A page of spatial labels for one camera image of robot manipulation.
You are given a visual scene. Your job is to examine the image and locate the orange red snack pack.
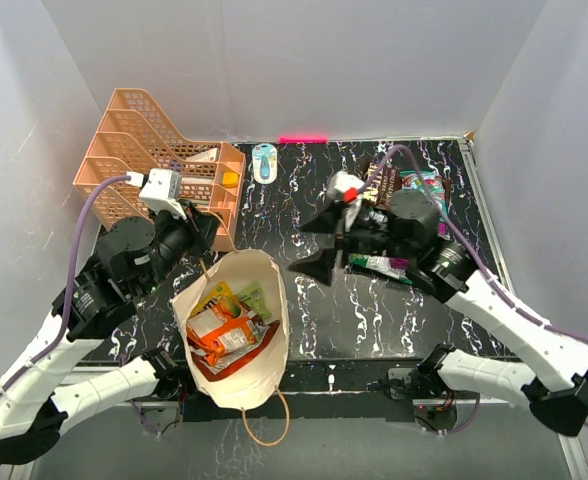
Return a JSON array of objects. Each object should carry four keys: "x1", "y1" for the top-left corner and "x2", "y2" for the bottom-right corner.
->
[{"x1": 186, "y1": 296, "x2": 263, "y2": 366}]

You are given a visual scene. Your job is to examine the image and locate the yellow sticky note pad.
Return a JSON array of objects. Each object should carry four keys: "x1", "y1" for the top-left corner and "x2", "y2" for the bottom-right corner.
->
[{"x1": 221, "y1": 172, "x2": 239, "y2": 189}]

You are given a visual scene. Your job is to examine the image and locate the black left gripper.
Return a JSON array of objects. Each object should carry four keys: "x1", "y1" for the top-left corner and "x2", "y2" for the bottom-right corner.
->
[{"x1": 138, "y1": 196, "x2": 223, "y2": 296}]

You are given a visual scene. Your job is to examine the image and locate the small white box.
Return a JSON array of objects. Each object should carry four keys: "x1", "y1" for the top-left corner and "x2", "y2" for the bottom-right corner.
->
[{"x1": 188, "y1": 147, "x2": 220, "y2": 163}]

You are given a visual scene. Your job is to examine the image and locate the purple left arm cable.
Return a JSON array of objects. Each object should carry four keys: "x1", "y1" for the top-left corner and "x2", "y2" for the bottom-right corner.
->
[{"x1": 0, "y1": 172, "x2": 145, "y2": 426}]

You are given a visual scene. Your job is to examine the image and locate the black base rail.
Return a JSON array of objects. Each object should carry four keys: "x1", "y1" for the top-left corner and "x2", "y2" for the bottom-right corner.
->
[{"x1": 138, "y1": 359, "x2": 480, "y2": 426}]

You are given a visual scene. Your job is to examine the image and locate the blue correction tape package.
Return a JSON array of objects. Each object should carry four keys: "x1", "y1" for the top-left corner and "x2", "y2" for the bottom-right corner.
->
[{"x1": 251, "y1": 143, "x2": 278, "y2": 185}]

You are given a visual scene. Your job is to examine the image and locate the peach plastic desk organizer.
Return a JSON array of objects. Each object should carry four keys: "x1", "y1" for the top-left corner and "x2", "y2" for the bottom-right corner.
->
[{"x1": 73, "y1": 88, "x2": 246, "y2": 252}]

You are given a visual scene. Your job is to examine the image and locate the beige paper bag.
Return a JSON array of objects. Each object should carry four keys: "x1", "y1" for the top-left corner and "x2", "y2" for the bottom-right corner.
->
[{"x1": 171, "y1": 209, "x2": 292, "y2": 448}]

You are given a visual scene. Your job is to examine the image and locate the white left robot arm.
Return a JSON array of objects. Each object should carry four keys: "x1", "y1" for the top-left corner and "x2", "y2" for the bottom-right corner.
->
[{"x1": 0, "y1": 201, "x2": 220, "y2": 465}]

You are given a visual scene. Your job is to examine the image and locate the green snack bag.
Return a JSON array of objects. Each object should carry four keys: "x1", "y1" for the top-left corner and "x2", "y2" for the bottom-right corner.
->
[{"x1": 348, "y1": 253, "x2": 413, "y2": 285}]

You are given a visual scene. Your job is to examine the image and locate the light green snack pack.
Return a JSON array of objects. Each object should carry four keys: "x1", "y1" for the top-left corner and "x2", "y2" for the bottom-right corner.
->
[{"x1": 236, "y1": 281, "x2": 271, "y2": 320}]

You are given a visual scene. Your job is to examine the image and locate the pink tape strip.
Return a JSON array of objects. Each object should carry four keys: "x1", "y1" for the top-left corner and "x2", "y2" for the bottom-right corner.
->
[{"x1": 279, "y1": 134, "x2": 328, "y2": 144}]

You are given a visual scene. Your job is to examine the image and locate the purple blackcurrant candy bag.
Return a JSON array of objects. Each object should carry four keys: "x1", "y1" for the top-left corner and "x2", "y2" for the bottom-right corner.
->
[{"x1": 386, "y1": 220, "x2": 449, "y2": 270}]

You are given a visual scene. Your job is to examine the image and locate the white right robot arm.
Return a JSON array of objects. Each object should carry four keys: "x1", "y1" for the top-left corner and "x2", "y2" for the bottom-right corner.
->
[{"x1": 289, "y1": 188, "x2": 588, "y2": 437}]

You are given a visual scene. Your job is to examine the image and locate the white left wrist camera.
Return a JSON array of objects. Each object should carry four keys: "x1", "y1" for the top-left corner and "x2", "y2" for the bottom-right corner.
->
[{"x1": 139, "y1": 168, "x2": 186, "y2": 220}]

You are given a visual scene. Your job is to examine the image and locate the yellow M&M's candy pack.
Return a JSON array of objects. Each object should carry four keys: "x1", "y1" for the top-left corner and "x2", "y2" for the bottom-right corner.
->
[{"x1": 190, "y1": 281, "x2": 233, "y2": 317}]

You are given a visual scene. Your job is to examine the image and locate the brown Kettle chips bag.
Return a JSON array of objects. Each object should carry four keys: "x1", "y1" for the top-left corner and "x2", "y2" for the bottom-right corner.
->
[{"x1": 362, "y1": 162, "x2": 402, "y2": 210}]

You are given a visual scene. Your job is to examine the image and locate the teal Fox's mint candy bag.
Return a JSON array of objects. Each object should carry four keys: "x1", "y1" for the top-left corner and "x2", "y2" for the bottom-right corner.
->
[{"x1": 401, "y1": 171, "x2": 451, "y2": 213}]

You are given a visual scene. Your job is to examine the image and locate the red Doritos chips bag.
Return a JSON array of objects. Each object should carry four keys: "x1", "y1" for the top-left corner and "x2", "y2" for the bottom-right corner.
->
[{"x1": 187, "y1": 320, "x2": 281, "y2": 382}]

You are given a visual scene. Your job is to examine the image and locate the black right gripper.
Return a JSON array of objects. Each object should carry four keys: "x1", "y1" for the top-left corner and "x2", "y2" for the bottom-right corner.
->
[{"x1": 288, "y1": 200, "x2": 416, "y2": 285}]

